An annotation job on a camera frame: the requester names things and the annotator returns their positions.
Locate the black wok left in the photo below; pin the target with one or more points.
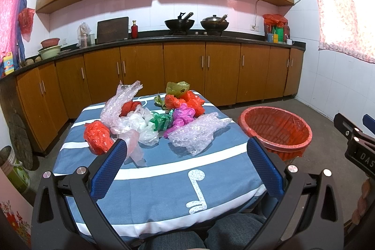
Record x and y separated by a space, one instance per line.
183 23

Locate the bagged jars on counter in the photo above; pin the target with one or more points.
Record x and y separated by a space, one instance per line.
83 33

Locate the red plastic trash basket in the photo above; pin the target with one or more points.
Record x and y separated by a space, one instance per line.
280 131

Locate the purple plastic bag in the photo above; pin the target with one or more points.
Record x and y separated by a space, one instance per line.
181 116

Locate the green bucket on floor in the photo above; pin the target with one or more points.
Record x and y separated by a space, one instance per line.
14 169

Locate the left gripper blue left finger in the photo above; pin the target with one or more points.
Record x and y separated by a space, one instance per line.
104 169

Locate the pink blue curtain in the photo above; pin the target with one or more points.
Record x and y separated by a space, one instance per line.
11 38

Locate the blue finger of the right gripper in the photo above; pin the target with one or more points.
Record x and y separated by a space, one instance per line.
369 123

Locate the white plastic bag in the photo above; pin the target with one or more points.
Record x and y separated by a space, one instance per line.
136 129

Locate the black countertop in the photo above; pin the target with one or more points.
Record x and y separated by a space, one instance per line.
154 36

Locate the red bottle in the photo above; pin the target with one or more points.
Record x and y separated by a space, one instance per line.
134 30

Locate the olive green plastic bag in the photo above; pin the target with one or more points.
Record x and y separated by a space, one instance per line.
175 88

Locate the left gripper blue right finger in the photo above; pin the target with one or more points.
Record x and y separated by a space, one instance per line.
271 177

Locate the red hanging plastic bag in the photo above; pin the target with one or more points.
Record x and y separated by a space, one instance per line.
26 20

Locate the colourful detergent box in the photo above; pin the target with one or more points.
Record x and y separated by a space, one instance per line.
8 63

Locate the red bag on counter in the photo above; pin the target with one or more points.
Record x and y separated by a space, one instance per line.
276 24

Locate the pink floral window curtain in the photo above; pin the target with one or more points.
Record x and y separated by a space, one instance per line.
347 26

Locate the red basin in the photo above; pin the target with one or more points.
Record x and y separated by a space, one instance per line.
50 42

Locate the large red plastic bag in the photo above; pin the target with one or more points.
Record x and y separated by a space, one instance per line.
189 98

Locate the small red plastic bag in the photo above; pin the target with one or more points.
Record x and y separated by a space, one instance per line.
128 107

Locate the dark cutting board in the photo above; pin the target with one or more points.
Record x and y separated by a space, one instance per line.
112 30

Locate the right hand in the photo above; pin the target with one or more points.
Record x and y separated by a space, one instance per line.
361 207

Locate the lower wooden cabinets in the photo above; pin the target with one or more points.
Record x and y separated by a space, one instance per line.
224 73

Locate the round wooden board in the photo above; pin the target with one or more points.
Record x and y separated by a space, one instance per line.
21 143

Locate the clear bubble wrap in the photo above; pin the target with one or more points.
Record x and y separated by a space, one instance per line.
198 134
110 114

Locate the blue white striped tablecloth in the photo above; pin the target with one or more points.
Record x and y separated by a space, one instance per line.
173 189

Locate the white mug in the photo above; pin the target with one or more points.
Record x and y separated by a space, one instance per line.
289 41

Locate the black wok with lid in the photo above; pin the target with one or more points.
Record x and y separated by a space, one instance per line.
215 23

